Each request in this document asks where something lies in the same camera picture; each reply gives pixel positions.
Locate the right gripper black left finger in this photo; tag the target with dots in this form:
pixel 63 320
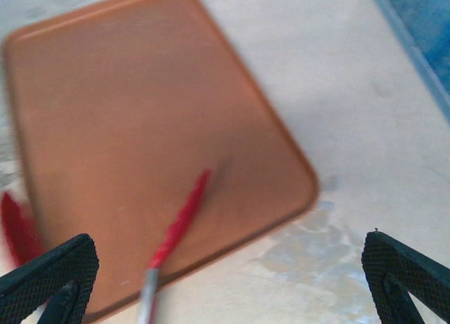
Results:
pixel 52 278

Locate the red metal tongs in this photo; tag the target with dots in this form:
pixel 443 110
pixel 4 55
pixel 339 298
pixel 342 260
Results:
pixel 183 218

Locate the brown tray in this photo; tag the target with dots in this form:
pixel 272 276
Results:
pixel 140 109

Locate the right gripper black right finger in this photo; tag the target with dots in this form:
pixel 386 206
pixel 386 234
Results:
pixel 404 271

